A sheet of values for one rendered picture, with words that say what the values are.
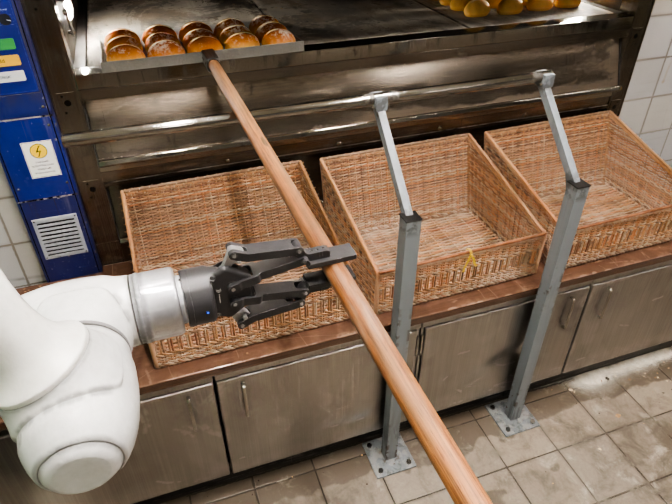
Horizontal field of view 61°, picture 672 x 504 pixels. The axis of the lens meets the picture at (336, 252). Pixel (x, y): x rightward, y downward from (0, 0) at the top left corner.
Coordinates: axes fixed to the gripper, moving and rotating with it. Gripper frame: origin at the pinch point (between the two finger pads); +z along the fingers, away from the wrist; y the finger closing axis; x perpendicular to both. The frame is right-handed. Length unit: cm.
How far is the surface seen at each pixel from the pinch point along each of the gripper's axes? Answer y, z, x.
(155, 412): 73, -32, -46
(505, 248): 48, 72, -49
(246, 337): 59, -5, -50
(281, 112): 3, 11, -62
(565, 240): 40, 82, -38
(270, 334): 59, 1, -50
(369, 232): 60, 46, -87
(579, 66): 16, 129, -98
